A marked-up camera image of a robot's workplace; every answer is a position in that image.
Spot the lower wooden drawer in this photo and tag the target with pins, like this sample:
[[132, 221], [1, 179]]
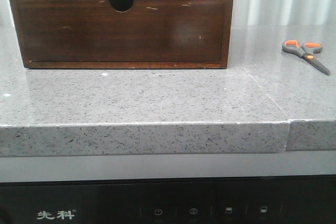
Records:
[[151, 30]]

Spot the black glass appliance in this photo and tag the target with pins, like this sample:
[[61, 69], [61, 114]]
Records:
[[280, 199]]

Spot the grey orange scissors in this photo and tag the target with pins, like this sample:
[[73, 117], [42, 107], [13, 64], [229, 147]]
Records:
[[307, 52]]

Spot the dark wooden drawer cabinet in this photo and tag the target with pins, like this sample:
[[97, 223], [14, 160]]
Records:
[[123, 6]]

